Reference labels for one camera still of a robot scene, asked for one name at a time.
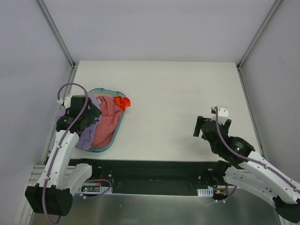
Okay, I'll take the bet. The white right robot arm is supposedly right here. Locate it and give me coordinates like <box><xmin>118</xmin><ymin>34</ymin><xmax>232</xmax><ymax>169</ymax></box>
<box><xmin>193</xmin><ymin>116</ymin><xmax>300</xmax><ymax>224</ymax></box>

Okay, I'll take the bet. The left aluminium frame post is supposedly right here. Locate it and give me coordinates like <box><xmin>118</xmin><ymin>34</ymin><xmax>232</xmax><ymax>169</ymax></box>
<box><xmin>35</xmin><ymin>0</ymin><xmax>76</xmax><ymax>68</ymax></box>

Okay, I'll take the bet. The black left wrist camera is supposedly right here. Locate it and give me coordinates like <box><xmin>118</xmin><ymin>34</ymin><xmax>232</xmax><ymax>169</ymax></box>
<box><xmin>70</xmin><ymin>95</ymin><xmax>86</xmax><ymax>111</ymax></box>

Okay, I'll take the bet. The left white slotted cable duct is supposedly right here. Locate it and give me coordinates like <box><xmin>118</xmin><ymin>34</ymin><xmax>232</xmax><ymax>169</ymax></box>
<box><xmin>79</xmin><ymin>186</ymin><xmax>113</xmax><ymax>195</ymax></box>

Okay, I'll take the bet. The right aluminium frame post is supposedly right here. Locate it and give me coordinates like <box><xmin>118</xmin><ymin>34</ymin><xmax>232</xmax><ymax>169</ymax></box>
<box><xmin>236</xmin><ymin>0</ymin><xmax>283</xmax><ymax>71</ymax></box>

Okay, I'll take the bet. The aluminium frame post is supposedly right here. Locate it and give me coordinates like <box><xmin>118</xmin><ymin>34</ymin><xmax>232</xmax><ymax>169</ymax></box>
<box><xmin>35</xmin><ymin>0</ymin><xmax>76</xmax><ymax>68</ymax></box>
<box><xmin>236</xmin><ymin>0</ymin><xmax>283</xmax><ymax>71</ymax></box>

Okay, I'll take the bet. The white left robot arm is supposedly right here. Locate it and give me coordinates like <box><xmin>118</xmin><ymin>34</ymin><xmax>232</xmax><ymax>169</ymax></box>
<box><xmin>25</xmin><ymin>103</ymin><xmax>101</xmax><ymax>216</ymax></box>

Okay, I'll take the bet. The lavender t shirt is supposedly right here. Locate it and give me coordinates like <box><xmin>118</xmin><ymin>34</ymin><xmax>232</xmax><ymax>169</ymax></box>
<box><xmin>55</xmin><ymin>92</ymin><xmax>102</xmax><ymax>150</ymax></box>

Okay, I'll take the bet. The pink t shirt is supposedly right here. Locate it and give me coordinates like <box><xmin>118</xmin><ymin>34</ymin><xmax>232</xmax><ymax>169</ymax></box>
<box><xmin>91</xmin><ymin>96</ymin><xmax>122</xmax><ymax>148</ymax></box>

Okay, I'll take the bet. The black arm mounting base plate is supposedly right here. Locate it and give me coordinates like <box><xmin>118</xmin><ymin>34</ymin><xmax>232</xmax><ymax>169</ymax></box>
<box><xmin>69</xmin><ymin>158</ymin><xmax>228</xmax><ymax>196</ymax></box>

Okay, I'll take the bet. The white slotted cable duct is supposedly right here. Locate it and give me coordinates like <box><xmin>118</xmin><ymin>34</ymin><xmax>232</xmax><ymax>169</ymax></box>
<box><xmin>197</xmin><ymin>188</ymin><xmax>214</xmax><ymax>197</ymax></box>
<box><xmin>79</xmin><ymin>186</ymin><xmax>113</xmax><ymax>195</ymax></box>

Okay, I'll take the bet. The teal plastic laundry basket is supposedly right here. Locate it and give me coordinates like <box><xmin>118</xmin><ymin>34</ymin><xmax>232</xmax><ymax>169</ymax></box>
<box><xmin>88</xmin><ymin>88</ymin><xmax>131</xmax><ymax>153</ymax></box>

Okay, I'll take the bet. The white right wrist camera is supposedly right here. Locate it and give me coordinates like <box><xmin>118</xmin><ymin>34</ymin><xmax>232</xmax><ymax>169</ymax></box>
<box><xmin>211</xmin><ymin>105</ymin><xmax>229</xmax><ymax>125</ymax></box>

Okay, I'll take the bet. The orange red t shirt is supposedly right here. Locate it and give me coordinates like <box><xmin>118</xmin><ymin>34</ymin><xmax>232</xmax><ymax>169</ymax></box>
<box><xmin>113</xmin><ymin>96</ymin><xmax>131</xmax><ymax>111</ymax></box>

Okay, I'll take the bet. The right white slotted cable duct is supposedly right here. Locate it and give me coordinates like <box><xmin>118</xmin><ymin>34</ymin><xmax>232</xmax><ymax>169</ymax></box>
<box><xmin>197</xmin><ymin>188</ymin><xmax>214</xmax><ymax>197</ymax></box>

